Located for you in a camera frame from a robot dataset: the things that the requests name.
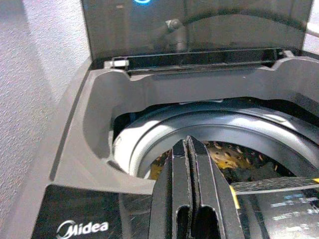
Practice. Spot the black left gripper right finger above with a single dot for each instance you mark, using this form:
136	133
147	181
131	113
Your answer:
214	189

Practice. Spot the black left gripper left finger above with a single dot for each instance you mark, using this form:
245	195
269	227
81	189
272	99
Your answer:
163	189

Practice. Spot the dark grey Midea washing machine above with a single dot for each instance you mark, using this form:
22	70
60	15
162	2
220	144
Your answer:
99	99

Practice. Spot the black garment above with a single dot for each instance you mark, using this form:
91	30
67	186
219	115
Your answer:
251	173

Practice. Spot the black cloth with yellow trim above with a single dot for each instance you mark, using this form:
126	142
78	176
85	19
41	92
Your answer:
271	185

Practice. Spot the steel washer drum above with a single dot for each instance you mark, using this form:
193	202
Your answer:
224	129

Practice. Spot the black glass washer lid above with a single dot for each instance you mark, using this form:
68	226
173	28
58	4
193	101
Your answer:
211	25

